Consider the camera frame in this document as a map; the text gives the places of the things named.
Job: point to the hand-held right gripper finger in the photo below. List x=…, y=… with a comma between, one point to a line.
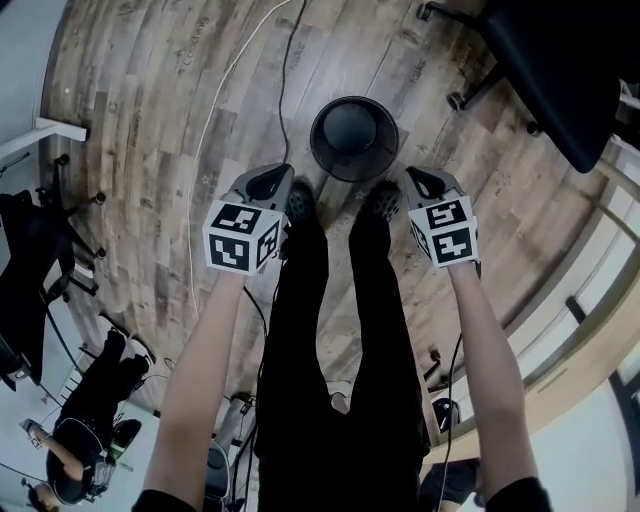
x=412, y=192
x=442, y=182

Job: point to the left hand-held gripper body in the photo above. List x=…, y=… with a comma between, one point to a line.
x=235, y=240

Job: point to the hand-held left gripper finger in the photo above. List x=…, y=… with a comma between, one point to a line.
x=246, y=181
x=287, y=187

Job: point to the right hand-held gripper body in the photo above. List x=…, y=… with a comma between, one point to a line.
x=447, y=230

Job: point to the black mesh waste bin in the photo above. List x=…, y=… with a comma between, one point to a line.
x=350, y=125

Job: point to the person's left forearm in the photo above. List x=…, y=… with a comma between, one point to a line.
x=195, y=380

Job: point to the person's right forearm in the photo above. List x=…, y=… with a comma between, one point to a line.
x=495, y=380

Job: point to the person's right black clog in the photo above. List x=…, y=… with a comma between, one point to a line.
x=385, y=200

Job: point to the person's black trousers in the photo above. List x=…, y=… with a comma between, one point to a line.
x=300, y=350

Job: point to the black mesh office chair with headrest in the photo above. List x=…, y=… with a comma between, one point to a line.
x=550, y=75

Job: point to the white desk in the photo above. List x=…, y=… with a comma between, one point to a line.
x=60, y=131

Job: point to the black and green device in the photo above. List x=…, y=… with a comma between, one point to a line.
x=125, y=437

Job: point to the person's black shirt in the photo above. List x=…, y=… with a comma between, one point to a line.
x=515, y=495

